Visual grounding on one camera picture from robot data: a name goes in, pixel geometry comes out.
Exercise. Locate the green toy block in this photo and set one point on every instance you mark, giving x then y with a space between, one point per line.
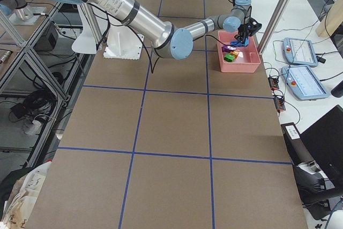
229 57

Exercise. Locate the grey teach pendant near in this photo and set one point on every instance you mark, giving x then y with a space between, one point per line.
303 83

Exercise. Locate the neighbour grey robot arm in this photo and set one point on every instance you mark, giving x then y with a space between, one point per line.
20 12

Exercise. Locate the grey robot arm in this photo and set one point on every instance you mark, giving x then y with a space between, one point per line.
167 40

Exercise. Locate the black laptop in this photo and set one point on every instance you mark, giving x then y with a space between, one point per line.
323 140

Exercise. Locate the grey usb hub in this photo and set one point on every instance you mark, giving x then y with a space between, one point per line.
279 103
273 83

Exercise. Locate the grey usb hub near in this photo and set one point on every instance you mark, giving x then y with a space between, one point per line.
273 83

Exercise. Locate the black device with label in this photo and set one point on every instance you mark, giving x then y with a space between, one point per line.
299 154

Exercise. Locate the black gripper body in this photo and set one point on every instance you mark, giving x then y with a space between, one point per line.
243 31

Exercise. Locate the pink plastic box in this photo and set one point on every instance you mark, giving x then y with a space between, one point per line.
247 61

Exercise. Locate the orange sloped toy block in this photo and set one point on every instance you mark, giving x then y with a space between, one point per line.
235 52

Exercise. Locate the small blue toy block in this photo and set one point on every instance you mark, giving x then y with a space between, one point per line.
239 43

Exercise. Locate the white cloth bag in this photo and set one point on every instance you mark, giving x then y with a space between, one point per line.
23 197

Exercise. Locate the grey teach pendant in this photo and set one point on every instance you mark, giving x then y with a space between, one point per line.
303 83
299 52

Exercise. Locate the grey usb hub far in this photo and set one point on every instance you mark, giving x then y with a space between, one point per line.
279 103

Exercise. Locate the grey teach pendant far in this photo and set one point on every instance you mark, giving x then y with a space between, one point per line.
299 52

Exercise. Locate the aluminium frame profile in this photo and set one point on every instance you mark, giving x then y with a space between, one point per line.
275 18

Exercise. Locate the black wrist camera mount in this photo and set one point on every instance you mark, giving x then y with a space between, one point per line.
253 27

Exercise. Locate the purple sloped toy block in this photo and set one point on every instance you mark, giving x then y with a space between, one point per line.
228 49

